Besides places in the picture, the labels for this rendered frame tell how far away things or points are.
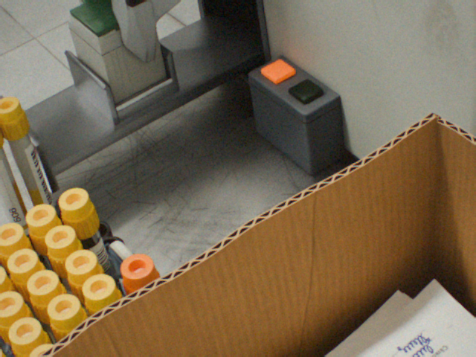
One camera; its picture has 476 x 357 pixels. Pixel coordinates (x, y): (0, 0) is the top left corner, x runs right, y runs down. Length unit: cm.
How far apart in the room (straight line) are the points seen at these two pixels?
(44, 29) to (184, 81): 187
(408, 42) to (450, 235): 11
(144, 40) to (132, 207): 11
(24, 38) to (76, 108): 185
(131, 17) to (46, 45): 187
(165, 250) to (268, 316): 18
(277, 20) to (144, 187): 14
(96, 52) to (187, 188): 11
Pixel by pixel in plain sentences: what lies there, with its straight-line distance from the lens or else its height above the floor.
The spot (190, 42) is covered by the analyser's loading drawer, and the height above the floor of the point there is 91.
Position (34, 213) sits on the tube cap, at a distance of 45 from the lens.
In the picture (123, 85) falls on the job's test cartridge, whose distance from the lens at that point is 61.
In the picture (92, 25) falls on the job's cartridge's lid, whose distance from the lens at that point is 59.
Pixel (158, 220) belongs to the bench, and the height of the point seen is 87.
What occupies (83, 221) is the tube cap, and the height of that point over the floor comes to 98.
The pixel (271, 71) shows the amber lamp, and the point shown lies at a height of 93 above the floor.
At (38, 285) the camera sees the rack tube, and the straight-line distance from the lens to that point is 43.
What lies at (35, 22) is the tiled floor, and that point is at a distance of 253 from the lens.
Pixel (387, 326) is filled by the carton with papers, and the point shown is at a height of 94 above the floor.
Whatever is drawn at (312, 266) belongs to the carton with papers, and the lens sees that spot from 41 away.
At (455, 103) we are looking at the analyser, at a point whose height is 98.
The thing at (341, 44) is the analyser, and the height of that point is 97.
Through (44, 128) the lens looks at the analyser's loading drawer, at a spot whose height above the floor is 91.
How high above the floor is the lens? 129
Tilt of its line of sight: 43 degrees down
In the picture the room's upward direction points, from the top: 11 degrees counter-clockwise
